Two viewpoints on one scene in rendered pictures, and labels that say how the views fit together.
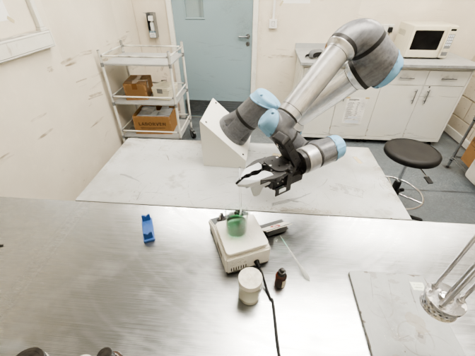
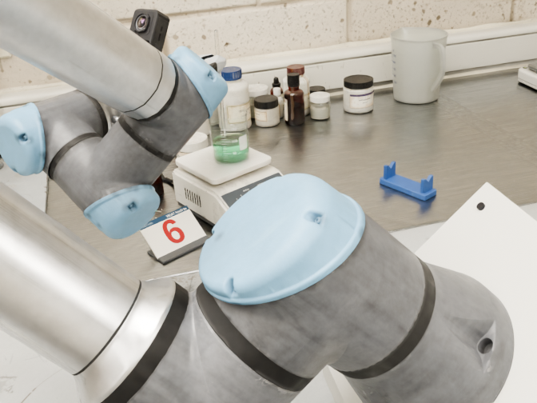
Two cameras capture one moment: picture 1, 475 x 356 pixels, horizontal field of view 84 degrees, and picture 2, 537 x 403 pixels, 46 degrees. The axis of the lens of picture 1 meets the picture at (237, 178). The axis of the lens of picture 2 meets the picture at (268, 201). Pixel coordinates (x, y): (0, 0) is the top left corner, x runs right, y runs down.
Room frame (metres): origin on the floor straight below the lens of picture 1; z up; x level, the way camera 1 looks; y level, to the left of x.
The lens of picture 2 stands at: (1.43, -0.25, 1.41)
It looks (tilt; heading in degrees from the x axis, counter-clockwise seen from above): 28 degrees down; 161
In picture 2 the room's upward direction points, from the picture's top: 4 degrees counter-clockwise
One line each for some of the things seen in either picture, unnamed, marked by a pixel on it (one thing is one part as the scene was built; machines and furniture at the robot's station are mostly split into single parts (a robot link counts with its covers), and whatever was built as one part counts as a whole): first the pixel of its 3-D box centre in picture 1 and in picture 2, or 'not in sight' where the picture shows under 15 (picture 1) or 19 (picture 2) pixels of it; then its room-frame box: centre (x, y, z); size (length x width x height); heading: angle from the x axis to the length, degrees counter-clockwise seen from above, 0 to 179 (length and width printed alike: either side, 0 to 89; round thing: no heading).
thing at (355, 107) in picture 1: (354, 110); not in sight; (2.72, -1.27, 0.40); 0.24 x 0.01 x 0.30; 85
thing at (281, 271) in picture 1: (280, 276); (153, 175); (0.39, -0.11, 0.93); 0.03 x 0.03 x 0.07
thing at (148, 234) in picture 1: (147, 227); (407, 179); (0.58, 0.29, 0.92); 0.10 x 0.03 x 0.04; 20
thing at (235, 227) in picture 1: (237, 220); (228, 137); (0.50, 0.00, 1.03); 0.07 x 0.06 x 0.08; 71
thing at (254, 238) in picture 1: (241, 233); (223, 161); (0.49, -0.01, 0.98); 0.12 x 0.12 x 0.01; 19
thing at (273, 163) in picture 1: (283, 170); not in sight; (0.58, -0.13, 1.13); 0.12 x 0.08 x 0.09; 122
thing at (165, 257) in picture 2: (274, 224); (175, 233); (0.58, -0.12, 0.92); 0.09 x 0.06 x 0.04; 111
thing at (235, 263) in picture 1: (237, 236); (234, 189); (0.52, 0.00, 0.94); 0.22 x 0.13 x 0.08; 19
